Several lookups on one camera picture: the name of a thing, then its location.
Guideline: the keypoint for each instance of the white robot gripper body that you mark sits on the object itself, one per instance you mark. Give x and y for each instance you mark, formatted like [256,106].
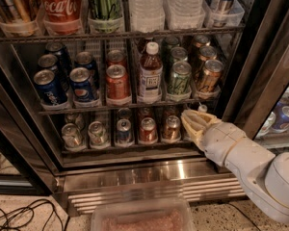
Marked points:
[220,137]

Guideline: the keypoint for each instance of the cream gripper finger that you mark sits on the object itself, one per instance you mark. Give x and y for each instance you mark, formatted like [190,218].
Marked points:
[209,119]
[194,125]

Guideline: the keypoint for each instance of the green soda can front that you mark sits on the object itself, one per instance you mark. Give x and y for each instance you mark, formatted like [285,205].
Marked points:
[179,78]

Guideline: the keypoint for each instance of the green soda can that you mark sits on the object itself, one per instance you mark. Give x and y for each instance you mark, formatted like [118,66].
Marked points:
[168,43]
[179,78]
[178,54]

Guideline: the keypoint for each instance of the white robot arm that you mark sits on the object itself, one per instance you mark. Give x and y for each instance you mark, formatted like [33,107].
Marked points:
[263,175]

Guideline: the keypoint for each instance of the tea bottle bottom shelf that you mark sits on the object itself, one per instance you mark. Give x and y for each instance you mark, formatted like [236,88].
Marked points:
[200,108]

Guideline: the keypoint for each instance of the orange can bottom shelf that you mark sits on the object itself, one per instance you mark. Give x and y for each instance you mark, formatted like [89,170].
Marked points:
[171,128]

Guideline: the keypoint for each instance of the gold soda can front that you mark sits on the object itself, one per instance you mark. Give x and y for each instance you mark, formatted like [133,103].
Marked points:
[209,76]

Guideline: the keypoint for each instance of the gold soda can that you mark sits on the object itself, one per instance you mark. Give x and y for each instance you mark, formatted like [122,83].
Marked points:
[198,41]
[204,54]
[209,76]

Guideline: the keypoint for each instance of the red can bottom shelf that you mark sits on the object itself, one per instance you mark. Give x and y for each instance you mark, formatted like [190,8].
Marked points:
[148,132]

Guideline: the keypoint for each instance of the blue can right fridge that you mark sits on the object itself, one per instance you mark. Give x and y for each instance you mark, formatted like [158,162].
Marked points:
[282,118]

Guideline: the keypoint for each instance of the blue can bottom shelf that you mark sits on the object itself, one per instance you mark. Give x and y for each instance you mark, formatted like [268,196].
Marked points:
[124,131]

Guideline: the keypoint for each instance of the gold soda can rear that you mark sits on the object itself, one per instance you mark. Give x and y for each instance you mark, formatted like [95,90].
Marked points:
[198,41]

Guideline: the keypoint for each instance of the green soda can rear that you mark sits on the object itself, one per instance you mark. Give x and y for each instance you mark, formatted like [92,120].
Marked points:
[168,43]

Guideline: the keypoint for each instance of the red soda can front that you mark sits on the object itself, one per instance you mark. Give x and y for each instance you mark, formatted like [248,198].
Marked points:
[117,82]

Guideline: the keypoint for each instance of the red soda can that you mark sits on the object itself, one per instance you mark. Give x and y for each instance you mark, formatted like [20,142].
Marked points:
[116,57]
[117,82]

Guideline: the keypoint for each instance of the red soda can rear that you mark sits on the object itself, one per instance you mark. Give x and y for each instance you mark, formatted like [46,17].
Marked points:
[116,57]

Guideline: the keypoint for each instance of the blue pepsi can front centre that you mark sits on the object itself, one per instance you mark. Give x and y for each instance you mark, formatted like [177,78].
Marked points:
[80,80]

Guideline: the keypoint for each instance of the blue pepsi can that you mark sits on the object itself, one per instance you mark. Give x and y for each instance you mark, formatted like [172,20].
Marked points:
[86,59]
[80,80]
[60,51]
[49,87]
[51,62]

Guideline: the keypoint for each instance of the silver can bottom far left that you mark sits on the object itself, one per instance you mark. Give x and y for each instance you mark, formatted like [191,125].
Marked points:
[72,135]

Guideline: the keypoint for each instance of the stainless fridge base grille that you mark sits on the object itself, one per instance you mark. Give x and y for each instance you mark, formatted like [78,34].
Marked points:
[79,193]

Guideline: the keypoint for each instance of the blue pepsi can rear centre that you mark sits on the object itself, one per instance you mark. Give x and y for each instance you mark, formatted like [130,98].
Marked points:
[86,59]

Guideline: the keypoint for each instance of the blue pepsi can front left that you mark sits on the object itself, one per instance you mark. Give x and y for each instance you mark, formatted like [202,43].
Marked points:
[49,87]

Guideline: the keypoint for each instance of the green can top shelf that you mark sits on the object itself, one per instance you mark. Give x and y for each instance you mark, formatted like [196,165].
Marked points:
[106,14]

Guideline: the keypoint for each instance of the blue pepsi can rear left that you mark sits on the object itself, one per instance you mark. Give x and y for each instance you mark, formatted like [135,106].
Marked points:
[60,51]

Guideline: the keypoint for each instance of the red coca-cola can top shelf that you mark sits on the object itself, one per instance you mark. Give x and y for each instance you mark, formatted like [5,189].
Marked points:
[63,12]

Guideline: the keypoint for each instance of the brown tea bottle white cap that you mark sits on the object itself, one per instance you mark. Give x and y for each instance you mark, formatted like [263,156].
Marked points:
[150,72]

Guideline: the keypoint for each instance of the clear plastic bin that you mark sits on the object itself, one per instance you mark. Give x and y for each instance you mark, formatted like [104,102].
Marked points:
[157,214]

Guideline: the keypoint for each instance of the clear water bottle right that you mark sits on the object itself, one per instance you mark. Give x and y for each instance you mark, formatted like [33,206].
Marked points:
[184,14]

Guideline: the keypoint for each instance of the clear water bottle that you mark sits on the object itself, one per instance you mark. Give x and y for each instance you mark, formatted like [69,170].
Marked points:
[184,14]
[146,15]

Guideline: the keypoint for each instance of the clear water bottle left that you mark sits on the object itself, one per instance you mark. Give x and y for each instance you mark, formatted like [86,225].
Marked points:
[146,15]

